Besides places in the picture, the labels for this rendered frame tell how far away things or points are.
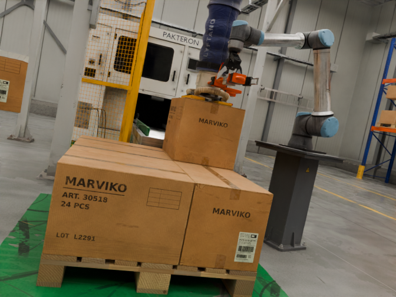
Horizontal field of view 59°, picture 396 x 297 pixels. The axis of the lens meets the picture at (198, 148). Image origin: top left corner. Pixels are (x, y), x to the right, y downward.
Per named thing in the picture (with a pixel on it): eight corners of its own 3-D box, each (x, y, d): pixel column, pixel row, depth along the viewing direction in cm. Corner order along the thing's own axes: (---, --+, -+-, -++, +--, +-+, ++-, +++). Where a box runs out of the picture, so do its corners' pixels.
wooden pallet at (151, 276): (69, 205, 265) (72, 186, 264) (195, 220, 290) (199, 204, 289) (35, 286, 149) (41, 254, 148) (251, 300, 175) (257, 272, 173)
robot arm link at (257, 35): (256, 33, 224) (240, 27, 217) (267, 30, 214) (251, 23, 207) (253, 48, 224) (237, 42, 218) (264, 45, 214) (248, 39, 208)
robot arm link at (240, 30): (252, 22, 207) (238, 17, 202) (247, 43, 208) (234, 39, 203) (243, 24, 215) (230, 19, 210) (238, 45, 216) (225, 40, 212)
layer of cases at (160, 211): (72, 187, 263) (81, 134, 260) (198, 204, 289) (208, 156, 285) (42, 253, 148) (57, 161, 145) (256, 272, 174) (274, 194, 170)
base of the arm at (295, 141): (295, 147, 284) (298, 134, 283) (317, 151, 270) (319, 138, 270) (282, 144, 271) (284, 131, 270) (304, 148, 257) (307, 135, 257)
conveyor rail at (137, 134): (126, 134, 505) (128, 121, 503) (129, 134, 506) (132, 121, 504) (137, 160, 282) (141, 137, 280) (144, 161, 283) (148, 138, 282)
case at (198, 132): (162, 148, 277) (171, 98, 274) (210, 156, 286) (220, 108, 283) (173, 160, 219) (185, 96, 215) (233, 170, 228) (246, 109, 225)
